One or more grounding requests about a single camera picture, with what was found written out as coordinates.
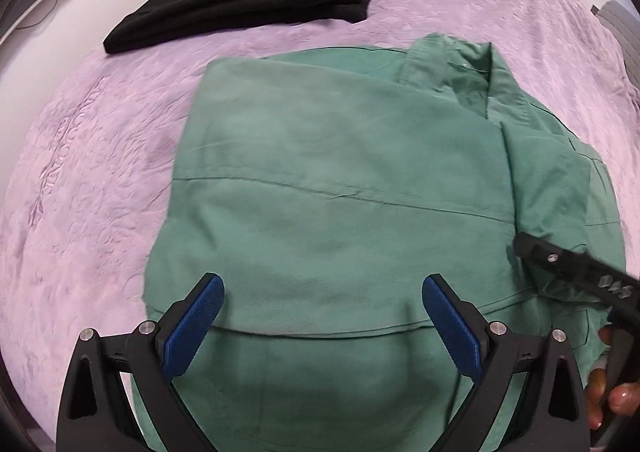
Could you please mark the purple embossed blanket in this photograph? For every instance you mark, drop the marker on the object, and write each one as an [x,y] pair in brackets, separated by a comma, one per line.
[90,157]

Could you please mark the grey quilted mattress pad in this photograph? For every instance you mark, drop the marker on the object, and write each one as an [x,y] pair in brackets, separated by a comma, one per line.
[620,32]

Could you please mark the person's right hand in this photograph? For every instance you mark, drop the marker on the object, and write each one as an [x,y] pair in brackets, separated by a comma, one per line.
[622,397]

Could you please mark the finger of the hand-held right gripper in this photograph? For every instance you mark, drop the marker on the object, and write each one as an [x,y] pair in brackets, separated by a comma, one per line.
[545,256]

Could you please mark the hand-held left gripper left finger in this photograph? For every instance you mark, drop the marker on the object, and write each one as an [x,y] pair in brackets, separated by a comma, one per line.
[195,327]

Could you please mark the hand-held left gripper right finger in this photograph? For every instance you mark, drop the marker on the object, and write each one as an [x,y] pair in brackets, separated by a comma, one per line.
[452,327]

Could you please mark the green shirt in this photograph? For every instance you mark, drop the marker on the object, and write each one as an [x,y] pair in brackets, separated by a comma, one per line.
[325,212]

